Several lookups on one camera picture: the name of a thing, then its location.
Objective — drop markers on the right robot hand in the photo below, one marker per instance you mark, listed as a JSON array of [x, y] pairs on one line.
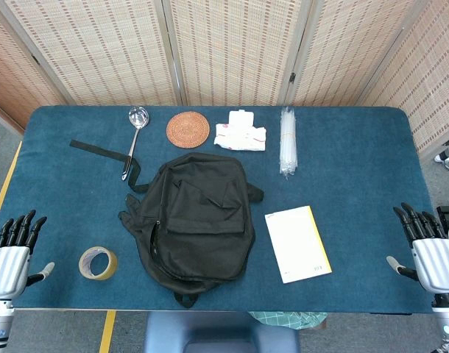
[[436, 264]]

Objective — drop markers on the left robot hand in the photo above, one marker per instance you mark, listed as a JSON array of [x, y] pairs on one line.
[[9, 264]]

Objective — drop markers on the white and yellow booklet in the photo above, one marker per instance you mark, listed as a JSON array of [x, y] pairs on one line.
[[298, 246]]

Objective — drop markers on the black backpack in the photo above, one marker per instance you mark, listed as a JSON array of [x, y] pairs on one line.
[[202, 220]]

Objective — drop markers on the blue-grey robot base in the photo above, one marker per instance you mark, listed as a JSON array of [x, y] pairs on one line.
[[209, 331]]

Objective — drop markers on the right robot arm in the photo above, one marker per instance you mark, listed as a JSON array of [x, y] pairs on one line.
[[447, 320]]

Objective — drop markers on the yellow tape roll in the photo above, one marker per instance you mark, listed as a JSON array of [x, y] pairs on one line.
[[113, 270]]

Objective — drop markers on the blue table cloth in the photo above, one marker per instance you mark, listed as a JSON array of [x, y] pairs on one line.
[[357, 165]]

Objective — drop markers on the green checked cloth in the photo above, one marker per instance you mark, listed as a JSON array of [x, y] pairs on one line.
[[283, 318]]

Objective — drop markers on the bundle of clear straws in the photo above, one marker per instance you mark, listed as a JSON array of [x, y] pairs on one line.
[[288, 147]]

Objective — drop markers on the metal ladle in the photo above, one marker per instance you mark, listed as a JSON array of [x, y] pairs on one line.
[[138, 117]]

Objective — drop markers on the round woven coaster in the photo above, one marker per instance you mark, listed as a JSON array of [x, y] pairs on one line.
[[187, 130]]

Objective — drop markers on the white wet wipes pack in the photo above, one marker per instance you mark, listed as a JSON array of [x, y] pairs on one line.
[[239, 139]]

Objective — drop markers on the woven folding screen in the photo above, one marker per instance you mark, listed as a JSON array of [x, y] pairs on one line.
[[228, 55]]

